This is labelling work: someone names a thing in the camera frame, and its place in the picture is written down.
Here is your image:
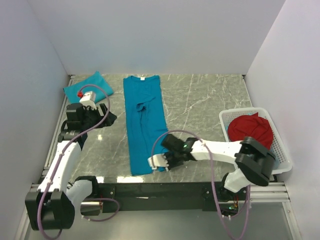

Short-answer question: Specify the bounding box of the red t-shirt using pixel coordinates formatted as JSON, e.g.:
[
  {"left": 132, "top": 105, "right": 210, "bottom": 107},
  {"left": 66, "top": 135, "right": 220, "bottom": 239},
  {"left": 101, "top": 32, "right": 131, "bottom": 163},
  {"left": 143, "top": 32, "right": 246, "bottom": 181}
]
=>
[{"left": 227, "top": 113, "right": 274, "bottom": 150}]

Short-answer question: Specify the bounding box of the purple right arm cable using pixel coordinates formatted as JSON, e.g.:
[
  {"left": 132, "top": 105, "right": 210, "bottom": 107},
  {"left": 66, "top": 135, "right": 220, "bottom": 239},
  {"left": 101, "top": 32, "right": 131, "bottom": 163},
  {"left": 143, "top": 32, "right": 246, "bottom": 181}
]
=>
[{"left": 150, "top": 129, "right": 251, "bottom": 240}]

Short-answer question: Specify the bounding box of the blue polo t-shirt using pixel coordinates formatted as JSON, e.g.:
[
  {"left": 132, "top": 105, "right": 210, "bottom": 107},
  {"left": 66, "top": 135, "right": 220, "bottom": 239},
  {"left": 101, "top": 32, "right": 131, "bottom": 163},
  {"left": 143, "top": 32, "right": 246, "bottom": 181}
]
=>
[{"left": 123, "top": 75, "right": 168, "bottom": 176}]

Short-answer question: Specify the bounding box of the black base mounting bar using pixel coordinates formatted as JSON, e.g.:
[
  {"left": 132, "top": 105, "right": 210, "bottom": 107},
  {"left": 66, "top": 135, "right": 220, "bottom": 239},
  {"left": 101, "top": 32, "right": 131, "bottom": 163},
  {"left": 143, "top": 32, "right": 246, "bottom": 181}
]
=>
[{"left": 93, "top": 182, "right": 217, "bottom": 212}]

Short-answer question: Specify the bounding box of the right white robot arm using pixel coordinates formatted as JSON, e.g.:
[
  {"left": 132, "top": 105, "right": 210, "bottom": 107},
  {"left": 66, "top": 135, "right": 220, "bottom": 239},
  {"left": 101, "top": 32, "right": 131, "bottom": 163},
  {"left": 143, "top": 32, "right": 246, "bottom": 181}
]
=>
[{"left": 161, "top": 133, "right": 276, "bottom": 200}]

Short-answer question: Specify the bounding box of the aluminium rail frame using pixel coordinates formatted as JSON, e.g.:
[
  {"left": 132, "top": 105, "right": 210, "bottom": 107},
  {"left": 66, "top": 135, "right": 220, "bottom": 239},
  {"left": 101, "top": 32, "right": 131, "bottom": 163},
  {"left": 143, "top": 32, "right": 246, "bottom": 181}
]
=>
[{"left": 16, "top": 83, "right": 289, "bottom": 240}]

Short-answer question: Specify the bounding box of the white plastic laundry basket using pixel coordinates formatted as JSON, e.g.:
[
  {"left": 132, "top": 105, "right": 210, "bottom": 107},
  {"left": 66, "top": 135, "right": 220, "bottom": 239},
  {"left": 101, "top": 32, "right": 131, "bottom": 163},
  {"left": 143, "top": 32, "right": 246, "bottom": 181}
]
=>
[{"left": 219, "top": 107, "right": 293, "bottom": 175}]

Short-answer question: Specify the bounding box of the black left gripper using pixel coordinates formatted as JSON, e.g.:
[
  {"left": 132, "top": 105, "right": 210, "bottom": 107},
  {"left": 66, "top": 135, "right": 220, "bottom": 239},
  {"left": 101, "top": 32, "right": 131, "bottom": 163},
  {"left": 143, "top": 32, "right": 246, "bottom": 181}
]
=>
[{"left": 81, "top": 103, "right": 117, "bottom": 131}]

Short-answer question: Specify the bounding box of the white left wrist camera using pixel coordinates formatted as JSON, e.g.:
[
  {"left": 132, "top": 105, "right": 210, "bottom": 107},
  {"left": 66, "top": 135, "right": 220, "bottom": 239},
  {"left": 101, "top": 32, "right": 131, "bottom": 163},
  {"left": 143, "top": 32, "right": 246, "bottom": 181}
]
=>
[{"left": 79, "top": 91, "right": 97, "bottom": 111}]

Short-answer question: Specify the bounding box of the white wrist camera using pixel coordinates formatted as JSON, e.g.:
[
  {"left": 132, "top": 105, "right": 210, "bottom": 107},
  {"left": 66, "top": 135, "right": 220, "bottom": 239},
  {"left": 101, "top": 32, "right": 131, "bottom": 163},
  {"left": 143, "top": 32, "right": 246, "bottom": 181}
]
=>
[
  {"left": 147, "top": 153, "right": 169, "bottom": 172},
  {"left": 79, "top": 91, "right": 97, "bottom": 111}
]

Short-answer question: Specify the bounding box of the folded teal t-shirt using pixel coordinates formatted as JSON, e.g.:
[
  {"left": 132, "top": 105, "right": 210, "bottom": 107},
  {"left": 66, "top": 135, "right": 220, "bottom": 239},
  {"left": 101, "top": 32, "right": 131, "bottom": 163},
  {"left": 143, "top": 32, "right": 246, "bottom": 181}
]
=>
[{"left": 62, "top": 70, "right": 115, "bottom": 103}]

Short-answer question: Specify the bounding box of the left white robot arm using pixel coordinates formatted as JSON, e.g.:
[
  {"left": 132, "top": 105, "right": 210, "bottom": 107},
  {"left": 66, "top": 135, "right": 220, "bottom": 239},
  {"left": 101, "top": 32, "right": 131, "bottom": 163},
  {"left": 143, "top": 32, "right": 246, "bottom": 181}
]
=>
[{"left": 25, "top": 103, "right": 117, "bottom": 231}]

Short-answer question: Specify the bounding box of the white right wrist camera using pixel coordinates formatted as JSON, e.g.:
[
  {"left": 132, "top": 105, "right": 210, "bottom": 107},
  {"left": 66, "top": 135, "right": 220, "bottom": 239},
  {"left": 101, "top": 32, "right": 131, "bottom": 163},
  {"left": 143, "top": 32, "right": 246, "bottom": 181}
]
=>
[{"left": 147, "top": 153, "right": 169, "bottom": 172}]

